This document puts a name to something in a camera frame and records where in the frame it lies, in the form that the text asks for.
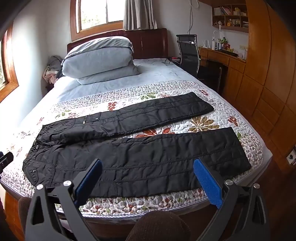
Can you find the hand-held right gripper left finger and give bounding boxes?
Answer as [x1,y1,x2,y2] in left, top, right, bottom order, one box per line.
[25,159,103,241]

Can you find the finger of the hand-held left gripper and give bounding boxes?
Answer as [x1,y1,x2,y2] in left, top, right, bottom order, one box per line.
[0,152,14,172]

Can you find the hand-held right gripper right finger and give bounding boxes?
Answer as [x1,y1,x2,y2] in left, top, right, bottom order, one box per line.
[193,159,271,241]

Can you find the black pants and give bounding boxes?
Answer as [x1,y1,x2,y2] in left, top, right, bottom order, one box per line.
[22,91,252,198]

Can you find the floral quilted bedspread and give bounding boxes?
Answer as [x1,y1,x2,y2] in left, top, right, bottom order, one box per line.
[0,80,264,219]

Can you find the person's right leg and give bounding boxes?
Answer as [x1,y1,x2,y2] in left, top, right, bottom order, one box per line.
[125,210,191,241]

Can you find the arched wooden window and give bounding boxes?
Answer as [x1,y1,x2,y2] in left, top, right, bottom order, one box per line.
[70,0,127,42]
[0,22,19,102]

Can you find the small white printed card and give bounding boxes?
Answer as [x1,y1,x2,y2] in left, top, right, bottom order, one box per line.
[286,148,296,165]

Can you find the pile of clothes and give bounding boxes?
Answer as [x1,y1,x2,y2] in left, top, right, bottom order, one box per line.
[43,56,64,85]

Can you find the wooden desk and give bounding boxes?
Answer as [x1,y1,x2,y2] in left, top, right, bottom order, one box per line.
[199,47,247,98]

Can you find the folded grey duvet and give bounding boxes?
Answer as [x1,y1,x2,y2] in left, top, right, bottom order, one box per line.
[61,36,140,85]

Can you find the light blue bed sheet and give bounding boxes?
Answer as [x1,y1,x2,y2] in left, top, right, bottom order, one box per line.
[54,58,202,105]

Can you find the black office chair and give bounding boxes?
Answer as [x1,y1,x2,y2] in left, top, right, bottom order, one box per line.
[176,34,223,93]

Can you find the dark wooden bed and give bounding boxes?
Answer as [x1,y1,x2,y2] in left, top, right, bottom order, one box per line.
[0,28,273,241]

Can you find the wooden wardrobe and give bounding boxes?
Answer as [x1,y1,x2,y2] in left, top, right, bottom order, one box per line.
[240,0,296,172]

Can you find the white desk lamp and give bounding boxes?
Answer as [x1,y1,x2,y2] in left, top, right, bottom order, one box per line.
[212,22,223,50]

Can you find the beige curtain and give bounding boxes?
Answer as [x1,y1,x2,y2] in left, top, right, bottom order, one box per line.
[122,0,158,31]

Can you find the black cable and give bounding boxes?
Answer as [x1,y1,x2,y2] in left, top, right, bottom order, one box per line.
[162,58,181,66]

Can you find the wooden wall shelf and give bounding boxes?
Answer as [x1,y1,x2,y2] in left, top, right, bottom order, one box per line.
[211,2,249,34]

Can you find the white wall cable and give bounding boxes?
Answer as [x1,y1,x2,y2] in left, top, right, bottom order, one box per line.
[188,0,194,35]

